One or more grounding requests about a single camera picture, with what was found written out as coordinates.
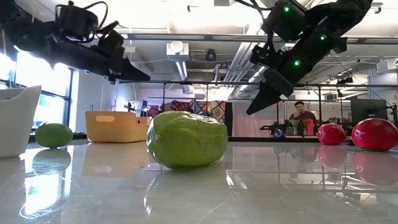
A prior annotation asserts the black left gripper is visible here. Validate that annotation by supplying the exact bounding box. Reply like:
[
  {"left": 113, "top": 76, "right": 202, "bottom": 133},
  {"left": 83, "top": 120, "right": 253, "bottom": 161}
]
[{"left": 77, "top": 46, "right": 151, "bottom": 82}]

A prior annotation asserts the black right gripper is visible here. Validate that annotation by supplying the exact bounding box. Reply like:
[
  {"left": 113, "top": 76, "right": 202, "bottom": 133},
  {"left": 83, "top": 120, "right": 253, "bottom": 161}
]
[{"left": 245, "top": 68, "right": 295, "bottom": 116}]

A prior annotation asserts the red tomato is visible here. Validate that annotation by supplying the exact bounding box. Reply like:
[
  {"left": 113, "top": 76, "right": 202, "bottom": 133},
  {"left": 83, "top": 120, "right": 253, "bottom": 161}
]
[
  {"left": 317, "top": 123, "right": 347, "bottom": 146},
  {"left": 351, "top": 118, "right": 398, "bottom": 152}
]

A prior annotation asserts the green lime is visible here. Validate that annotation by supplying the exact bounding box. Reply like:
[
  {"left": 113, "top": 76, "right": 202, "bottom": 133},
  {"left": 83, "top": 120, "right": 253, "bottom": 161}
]
[{"left": 34, "top": 122, "right": 74, "bottom": 149}]

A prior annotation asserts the pale curtain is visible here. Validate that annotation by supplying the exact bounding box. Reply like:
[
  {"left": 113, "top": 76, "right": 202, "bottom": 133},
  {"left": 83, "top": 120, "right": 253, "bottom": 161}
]
[{"left": 233, "top": 101, "right": 312, "bottom": 138}]

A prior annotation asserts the person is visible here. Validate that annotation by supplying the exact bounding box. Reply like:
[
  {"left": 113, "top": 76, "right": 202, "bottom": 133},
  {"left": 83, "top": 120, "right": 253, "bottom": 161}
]
[{"left": 288, "top": 101, "right": 318, "bottom": 136}]

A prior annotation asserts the colourful patterned cloth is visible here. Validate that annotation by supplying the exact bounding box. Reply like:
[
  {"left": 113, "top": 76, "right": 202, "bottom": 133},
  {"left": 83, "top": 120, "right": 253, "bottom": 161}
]
[{"left": 149, "top": 99, "right": 226, "bottom": 124}]

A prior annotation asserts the white ceiling box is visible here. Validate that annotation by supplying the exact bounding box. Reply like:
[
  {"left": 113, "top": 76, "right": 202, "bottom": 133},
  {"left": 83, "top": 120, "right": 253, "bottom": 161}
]
[{"left": 166, "top": 40, "right": 190, "bottom": 62}]

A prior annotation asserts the yellow plastic basket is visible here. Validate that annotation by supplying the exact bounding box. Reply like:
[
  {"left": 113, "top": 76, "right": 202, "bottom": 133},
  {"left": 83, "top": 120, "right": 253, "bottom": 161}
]
[{"left": 84, "top": 111, "right": 152, "bottom": 144}]

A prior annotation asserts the black pipe rack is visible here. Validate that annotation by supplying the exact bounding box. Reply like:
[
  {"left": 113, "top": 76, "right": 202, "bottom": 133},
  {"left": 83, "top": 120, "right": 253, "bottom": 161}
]
[{"left": 161, "top": 81, "right": 398, "bottom": 138}]

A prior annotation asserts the black monitor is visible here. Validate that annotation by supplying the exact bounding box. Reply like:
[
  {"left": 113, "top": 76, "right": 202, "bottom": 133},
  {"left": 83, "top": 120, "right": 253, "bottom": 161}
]
[{"left": 350, "top": 98, "right": 389, "bottom": 124}]

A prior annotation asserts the white ceiling unit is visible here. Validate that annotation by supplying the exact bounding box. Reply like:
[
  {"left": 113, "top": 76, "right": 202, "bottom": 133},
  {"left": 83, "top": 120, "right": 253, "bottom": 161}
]
[{"left": 376, "top": 58, "right": 398, "bottom": 75}]

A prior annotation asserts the black table frame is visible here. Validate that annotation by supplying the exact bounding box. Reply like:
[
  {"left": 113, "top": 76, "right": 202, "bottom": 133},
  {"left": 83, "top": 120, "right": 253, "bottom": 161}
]
[{"left": 29, "top": 133, "right": 326, "bottom": 143}]

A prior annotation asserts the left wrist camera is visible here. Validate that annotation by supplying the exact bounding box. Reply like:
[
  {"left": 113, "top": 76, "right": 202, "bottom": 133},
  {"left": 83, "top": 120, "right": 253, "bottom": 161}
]
[{"left": 95, "top": 21, "right": 126, "bottom": 62}]

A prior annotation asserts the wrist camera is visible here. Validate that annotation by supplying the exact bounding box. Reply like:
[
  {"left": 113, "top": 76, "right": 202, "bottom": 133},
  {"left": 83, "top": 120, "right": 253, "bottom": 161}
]
[
  {"left": 249, "top": 44, "right": 282, "bottom": 68},
  {"left": 95, "top": 21, "right": 126, "bottom": 62}
]

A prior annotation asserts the silver ceiling duct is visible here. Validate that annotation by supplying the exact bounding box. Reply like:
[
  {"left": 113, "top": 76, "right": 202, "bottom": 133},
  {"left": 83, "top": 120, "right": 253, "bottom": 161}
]
[{"left": 223, "top": 42, "right": 271, "bottom": 97}]

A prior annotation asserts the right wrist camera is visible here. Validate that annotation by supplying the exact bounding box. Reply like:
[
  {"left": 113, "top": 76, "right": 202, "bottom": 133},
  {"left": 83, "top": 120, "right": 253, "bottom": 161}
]
[{"left": 249, "top": 44, "right": 282, "bottom": 68}]

